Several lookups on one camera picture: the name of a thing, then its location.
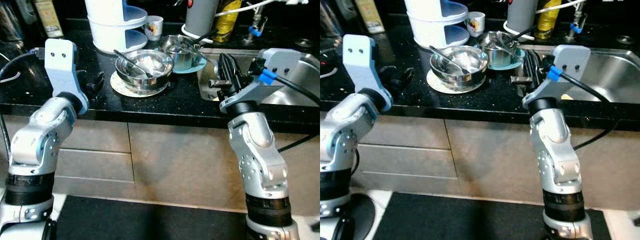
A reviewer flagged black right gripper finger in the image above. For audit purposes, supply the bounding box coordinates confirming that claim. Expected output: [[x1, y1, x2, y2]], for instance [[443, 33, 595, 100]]
[[227, 52, 242, 85], [218, 54, 231, 86], [520, 50, 532, 83], [530, 49, 544, 82]]

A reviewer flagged lemon print plate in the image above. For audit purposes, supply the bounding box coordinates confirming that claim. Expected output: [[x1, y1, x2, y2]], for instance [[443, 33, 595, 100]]
[[110, 70, 173, 98], [426, 67, 488, 95]]

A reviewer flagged steel spoon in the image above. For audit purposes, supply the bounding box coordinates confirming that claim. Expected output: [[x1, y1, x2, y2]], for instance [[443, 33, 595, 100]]
[[113, 49, 151, 79], [429, 46, 466, 76]]

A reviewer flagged teal plate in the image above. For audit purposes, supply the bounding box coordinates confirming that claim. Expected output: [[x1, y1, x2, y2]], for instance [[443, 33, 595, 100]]
[[487, 47, 527, 71], [167, 50, 208, 75]]

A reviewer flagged small steel pot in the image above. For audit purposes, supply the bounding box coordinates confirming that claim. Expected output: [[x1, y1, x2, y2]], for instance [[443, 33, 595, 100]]
[[159, 34, 203, 72], [479, 31, 523, 68]]

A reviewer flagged black chopstick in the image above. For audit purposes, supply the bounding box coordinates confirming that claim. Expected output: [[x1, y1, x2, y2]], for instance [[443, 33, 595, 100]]
[[506, 26, 538, 45], [186, 29, 219, 48], [505, 28, 536, 46], [185, 31, 217, 50]]

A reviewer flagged white tiered rack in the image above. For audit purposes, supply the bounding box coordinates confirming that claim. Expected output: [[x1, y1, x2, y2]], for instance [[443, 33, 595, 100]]
[[404, 0, 470, 50], [84, 0, 149, 54]]

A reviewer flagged steel faucet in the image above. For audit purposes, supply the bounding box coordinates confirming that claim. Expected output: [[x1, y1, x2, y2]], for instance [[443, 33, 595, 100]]
[[565, 9, 588, 43], [244, 12, 268, 47]]

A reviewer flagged yellow liquid bottle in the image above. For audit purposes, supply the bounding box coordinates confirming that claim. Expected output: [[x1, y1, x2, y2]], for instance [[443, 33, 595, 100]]
[[534, 0, 563, 40], [212, 0, 243, 43]]

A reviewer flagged grey cabinet drawer front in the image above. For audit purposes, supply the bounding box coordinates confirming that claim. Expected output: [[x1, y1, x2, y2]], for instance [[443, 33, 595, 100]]
[[357, 144, 457, 180], [372, 117, 448, 151], [59, 117, 132, 153], [51, 176, 137, 199], [352, 171, 460, 198], [52, 148, 135, 182]]

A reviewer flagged steel bowl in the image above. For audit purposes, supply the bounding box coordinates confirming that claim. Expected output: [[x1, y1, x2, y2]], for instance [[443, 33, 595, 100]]
[[118, 75, 171, 94], [433, 72, 487, 92], [430, 45, 489, 83], [115, 49, 174, 86]]

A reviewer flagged grey cylinder appliance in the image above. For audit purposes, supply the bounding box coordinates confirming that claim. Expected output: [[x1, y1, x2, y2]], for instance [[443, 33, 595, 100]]
[[502, 0, 541, 40], [181, 0, 221, 45]]

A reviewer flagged white cartoon mug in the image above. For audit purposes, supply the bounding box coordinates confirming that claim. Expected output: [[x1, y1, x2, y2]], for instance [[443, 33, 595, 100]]
[[144, 15, 165, 42], [465, 11, 486, 38]]

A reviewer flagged steel sink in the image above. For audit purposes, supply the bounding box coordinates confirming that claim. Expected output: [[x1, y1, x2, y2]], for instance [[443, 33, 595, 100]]
[[520, 45, 640, 105], [197, 47, 321, 107]]

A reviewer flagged grey cabinet door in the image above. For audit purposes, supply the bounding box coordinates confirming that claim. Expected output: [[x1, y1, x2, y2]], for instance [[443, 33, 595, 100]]
[[444, 120, 543, 208], [570, 127, 640, 211], [127, 121, 241, 213], [272, 127, 321, 218]]

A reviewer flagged black steel kettle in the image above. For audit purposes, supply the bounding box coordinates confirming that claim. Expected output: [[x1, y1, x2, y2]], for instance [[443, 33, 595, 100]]
[[0, 0, 26, 43], [320, 0, 346, 38]]

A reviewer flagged black round bin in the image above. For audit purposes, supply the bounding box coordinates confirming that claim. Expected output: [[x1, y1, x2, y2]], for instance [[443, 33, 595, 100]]
[[345, 192, 376, 240]]

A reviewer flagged black floor mat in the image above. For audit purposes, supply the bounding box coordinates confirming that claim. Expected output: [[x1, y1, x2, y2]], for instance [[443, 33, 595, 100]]
[[54, 195, 251, 240], [372, 192, 613, 240]]

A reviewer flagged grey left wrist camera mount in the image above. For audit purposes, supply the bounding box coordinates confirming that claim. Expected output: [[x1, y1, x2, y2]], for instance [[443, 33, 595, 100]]
[[342, 34, 383, 98], [44, 38, 83, 99]]

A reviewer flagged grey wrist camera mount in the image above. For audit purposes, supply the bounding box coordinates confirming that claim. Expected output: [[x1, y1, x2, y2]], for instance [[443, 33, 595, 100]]
[[44, 38, 83, 99], [220, 48, 304, 114], [522, 44, 592, 111], [342, 34, 383, 98]]

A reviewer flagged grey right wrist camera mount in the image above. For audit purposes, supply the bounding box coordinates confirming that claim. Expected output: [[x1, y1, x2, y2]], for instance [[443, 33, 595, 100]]
[[220, 48, 304, 114], [522, 44, 592, 111]]

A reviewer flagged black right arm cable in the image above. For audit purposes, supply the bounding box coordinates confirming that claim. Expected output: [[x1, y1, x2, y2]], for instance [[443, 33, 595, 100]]
[[546, 66, 621, 151], [260, 70, 321, 153]]

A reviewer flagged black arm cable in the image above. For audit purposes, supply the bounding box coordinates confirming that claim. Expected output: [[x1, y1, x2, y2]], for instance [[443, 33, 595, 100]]
[[260, 70, 321, 153], [546, 66, 621, 151], [0, 47, 47, 81]]

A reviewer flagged white faucet hose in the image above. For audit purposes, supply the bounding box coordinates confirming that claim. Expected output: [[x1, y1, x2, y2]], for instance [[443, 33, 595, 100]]
[[535, 0, 591, 15], [215, 0, 308, 18]]

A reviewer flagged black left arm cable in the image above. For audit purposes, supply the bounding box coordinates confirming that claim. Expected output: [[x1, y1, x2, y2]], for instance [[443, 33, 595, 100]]
[[0, 47, 47, 81]]

